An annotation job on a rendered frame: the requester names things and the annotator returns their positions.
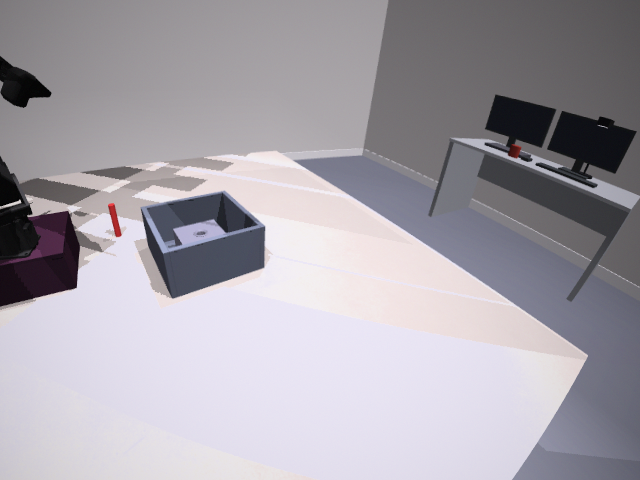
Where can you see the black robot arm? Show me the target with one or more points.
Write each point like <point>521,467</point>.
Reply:
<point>18,236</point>

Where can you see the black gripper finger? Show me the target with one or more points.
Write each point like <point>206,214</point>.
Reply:
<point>6,64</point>
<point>39,90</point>

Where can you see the dark red peg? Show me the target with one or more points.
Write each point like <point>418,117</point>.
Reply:
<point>114,217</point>

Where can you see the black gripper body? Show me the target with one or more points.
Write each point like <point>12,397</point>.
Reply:
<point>17,85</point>

